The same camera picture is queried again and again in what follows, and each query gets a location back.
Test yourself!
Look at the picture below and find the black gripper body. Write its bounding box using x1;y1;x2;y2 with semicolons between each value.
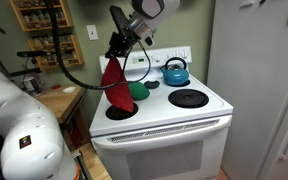
108;31;141;58

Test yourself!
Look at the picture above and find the red towel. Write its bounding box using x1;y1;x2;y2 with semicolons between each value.
100;57;136;113

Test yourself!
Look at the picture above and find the white electric stove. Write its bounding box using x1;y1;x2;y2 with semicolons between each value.
88;45;234;180

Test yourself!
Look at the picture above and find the green round pot holder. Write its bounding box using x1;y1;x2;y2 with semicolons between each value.
128;81;151;101

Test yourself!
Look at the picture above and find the dark blue spoon rest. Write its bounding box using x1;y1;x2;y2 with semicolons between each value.
143;79;161;90

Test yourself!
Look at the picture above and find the small white dish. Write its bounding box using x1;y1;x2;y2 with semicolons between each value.
62;86;78;94

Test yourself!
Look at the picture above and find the blue kettle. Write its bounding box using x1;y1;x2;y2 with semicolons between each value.
159;56;191;87

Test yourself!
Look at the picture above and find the wooden side table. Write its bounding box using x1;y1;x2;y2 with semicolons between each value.
33;83;88;148

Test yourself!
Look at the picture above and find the wooden robot platform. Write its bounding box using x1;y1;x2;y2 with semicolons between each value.
78;143;112;180

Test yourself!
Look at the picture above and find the white paper note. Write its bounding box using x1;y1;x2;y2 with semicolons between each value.
239;0;254;8

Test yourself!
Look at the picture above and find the white refrigerator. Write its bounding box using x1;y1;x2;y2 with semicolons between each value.
206;0;288;180

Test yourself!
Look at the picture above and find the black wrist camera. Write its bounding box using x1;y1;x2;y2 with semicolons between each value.
108;4;132;36

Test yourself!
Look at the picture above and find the white light switch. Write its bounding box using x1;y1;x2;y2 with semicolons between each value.
86;24;99;41

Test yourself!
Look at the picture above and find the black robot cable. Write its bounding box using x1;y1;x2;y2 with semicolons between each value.
42;0;152;91

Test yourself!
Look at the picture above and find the black stereo camera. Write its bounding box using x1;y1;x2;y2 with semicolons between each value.
16;49;48;58

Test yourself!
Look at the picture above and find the black camera stand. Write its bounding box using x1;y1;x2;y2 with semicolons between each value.
7;57;42;78

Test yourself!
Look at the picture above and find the white oven door handle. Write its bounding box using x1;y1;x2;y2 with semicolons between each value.
91;114;233;150

